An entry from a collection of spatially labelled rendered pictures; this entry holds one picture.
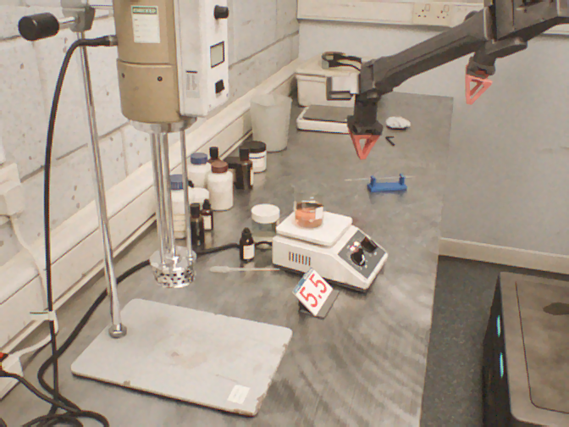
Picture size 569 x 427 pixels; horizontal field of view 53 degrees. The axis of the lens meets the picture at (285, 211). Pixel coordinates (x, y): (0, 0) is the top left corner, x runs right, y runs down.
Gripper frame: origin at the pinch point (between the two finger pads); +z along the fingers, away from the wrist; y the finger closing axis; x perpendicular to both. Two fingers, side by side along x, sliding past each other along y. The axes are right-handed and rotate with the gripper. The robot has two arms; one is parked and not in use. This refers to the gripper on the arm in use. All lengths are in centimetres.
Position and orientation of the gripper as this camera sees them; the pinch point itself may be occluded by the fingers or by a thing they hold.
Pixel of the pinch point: (361, 155)
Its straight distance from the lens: 148.8
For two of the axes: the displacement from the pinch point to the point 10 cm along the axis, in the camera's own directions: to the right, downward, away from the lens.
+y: 1.8, 4.4, -8.8
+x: 9.8, -0.7, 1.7
